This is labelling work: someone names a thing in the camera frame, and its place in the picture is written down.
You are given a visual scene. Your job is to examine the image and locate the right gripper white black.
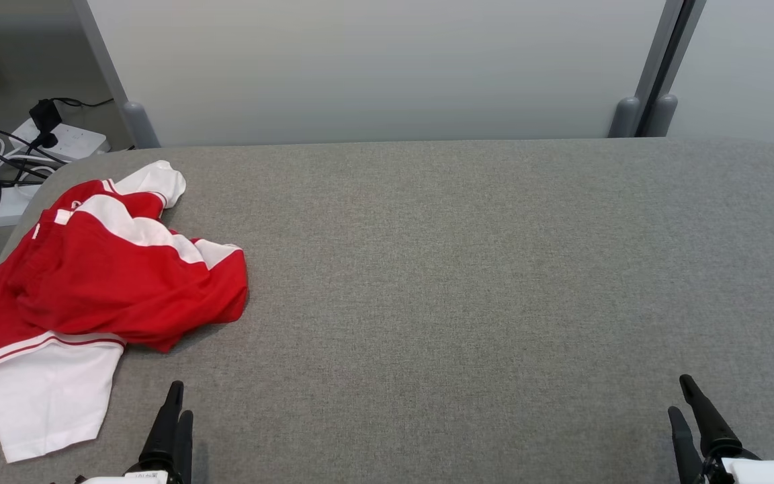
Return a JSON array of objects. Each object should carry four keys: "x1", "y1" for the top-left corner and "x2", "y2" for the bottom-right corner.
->
[{"x1": 668, "y1": 374, "x2": 774, "y2": 484}]

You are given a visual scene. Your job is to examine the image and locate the black power adapter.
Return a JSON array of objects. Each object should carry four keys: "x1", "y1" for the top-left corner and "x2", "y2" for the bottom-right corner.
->
[{"x1": 30, "y1": 99, "x2": 64, "y2": 150}]

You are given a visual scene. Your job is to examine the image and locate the white power strip with adapter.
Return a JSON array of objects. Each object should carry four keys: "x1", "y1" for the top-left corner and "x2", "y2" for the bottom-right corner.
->
[{"x1": 9, "y1": 118, "x2": 111, "y2": 163}]

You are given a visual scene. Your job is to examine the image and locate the wide white partition panel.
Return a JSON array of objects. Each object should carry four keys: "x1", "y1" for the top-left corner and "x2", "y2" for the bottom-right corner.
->
[{"x1": 85, "y1": 0, "x2": 670, "y2": 147}]

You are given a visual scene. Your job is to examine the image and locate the red Bulls jersey white sleeves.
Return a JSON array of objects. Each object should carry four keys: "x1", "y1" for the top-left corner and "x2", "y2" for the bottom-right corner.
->
[{"x1": 0, "y1": 160, "x2": 187, "y2": 464}]

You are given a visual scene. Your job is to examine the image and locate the single grey partition post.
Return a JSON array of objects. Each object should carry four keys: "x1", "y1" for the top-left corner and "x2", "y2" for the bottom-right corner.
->
[{"x1": 71, "y1": 0, "x2": 161, "y2": 149}]

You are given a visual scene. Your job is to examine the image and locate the narrow white partition panel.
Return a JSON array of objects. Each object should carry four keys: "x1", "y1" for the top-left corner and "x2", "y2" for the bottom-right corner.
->
[{"x1": 666, "y1": 0, "x2": 774, "y2": 165}]

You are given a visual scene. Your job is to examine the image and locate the grey partition post paired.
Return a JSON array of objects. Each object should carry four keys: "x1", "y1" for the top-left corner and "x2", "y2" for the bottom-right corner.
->
[
  {"x1": 609, "y1": 0, "x2": 687, "y2": 138},
  {"x1": 646, "y1": 0, "x2": 707, "y2": 137}
]

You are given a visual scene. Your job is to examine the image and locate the red shorts white side stripe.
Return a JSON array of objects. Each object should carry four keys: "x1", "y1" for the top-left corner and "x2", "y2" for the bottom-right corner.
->
[{"x1": 7, "y1": 178, "x2": 249, "y2": 354}]

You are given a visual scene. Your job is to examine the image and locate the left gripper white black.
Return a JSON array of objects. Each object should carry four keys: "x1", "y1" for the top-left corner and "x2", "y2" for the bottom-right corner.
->
[{"x1": 51, "y1": 381, "x2": 194, "y2": 484}]

